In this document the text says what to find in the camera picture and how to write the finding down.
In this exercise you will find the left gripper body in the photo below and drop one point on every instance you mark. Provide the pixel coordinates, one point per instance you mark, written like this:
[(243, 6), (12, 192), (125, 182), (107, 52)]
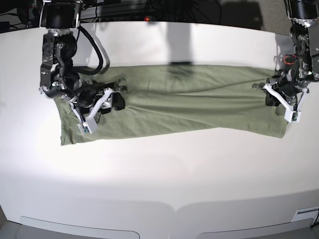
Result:
[(290, 94)]

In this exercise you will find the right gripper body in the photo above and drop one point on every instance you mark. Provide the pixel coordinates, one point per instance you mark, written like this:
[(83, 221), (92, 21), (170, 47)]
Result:
[(93, 99)]

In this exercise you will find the green T-shirt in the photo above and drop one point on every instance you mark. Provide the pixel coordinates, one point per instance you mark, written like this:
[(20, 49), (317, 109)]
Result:
[(166, 99)]

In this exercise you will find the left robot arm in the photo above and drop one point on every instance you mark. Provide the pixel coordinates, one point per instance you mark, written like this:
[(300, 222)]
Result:
[(303, 65)]

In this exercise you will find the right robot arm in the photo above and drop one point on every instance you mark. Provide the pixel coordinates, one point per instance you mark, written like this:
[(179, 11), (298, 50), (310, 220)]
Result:
[(59, 78)]

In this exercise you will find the black power strip red light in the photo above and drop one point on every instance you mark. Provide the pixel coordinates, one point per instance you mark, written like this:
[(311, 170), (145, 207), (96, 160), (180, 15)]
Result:
[(155, 16)]

